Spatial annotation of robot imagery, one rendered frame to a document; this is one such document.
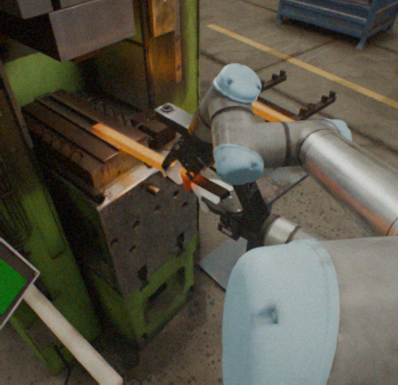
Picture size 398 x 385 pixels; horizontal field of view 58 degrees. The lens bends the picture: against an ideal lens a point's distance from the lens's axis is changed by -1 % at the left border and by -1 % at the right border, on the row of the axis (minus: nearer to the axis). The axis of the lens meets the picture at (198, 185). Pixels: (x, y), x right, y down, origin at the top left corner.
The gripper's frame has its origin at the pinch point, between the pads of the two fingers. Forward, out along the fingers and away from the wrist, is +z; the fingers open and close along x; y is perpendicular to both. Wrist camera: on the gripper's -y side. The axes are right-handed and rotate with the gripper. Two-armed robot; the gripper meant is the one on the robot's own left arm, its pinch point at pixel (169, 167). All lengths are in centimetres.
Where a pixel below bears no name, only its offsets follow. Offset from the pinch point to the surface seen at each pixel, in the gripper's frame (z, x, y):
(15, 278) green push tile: 1.2, -40.8, 0.0
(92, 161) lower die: 12.2, -9.0, -15.9
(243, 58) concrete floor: 162, 261, -83
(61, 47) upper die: -17.3, -11.4, -28.5
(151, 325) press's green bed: 82, -6, 33
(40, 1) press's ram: -24.9, -13.0, -32.7
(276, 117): -1.9, 38.8, 6.7
